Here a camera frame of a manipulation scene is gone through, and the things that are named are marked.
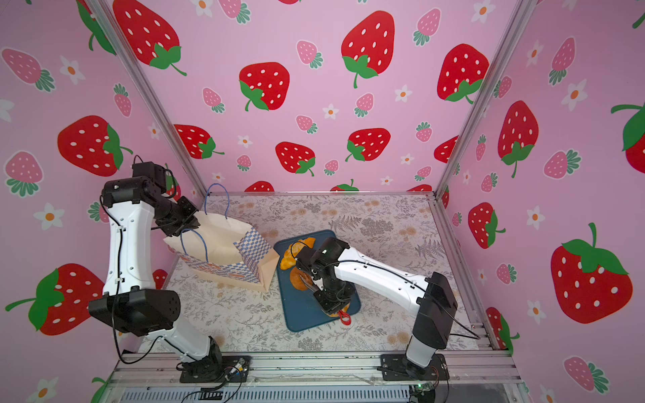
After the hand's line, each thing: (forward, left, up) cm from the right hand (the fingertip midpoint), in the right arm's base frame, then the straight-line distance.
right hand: (342, 304), depth 72 cm
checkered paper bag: (+22, +48, -10) cm, 54 cm away
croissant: (+20, +22, -12) cm, 32 cm away
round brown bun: (+12, +17, -12) cm, 23 cm away
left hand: (+18, +44, +14) cm, 50 cm away
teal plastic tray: (+3, +13, -14) cm, 20 cm away
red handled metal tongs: (+1, 0, -12) cm, 12 cm away
